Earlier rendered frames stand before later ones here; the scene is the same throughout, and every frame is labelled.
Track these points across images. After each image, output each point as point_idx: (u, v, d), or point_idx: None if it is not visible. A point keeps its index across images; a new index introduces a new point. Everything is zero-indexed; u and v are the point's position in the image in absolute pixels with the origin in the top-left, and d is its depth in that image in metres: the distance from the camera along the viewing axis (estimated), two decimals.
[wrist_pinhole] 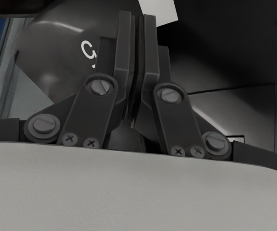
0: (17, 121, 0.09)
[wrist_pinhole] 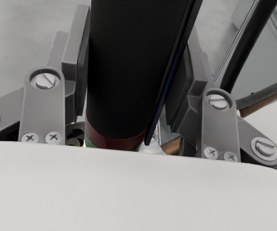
0: None
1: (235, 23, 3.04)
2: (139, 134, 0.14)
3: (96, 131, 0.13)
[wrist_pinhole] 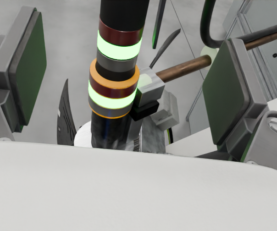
0: None
1: (226, 30, 3.23)
2: (137, 30, 0.20)
3: (107, 26, 0.19)
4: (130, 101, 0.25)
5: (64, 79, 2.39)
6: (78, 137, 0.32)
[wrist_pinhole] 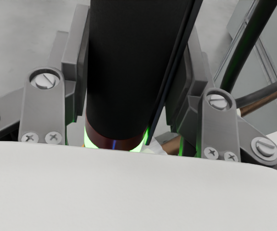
0: None
1: (230, 32, 3.15)
2: (139, 134, 0.14)
3: (96, 131, 0.13)
4: None
5: None
6: None
